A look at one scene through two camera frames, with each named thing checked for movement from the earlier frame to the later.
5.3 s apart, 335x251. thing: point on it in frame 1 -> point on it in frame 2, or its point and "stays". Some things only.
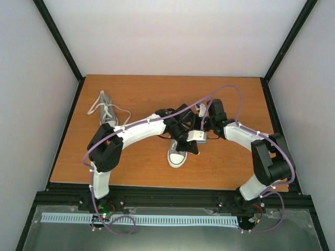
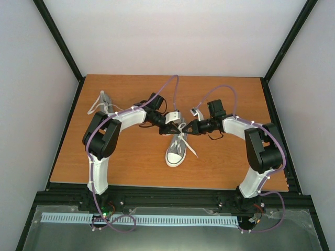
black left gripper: [188, 147] -> [170, 127]
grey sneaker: [176, 159] stays
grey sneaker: [107, 114] stays
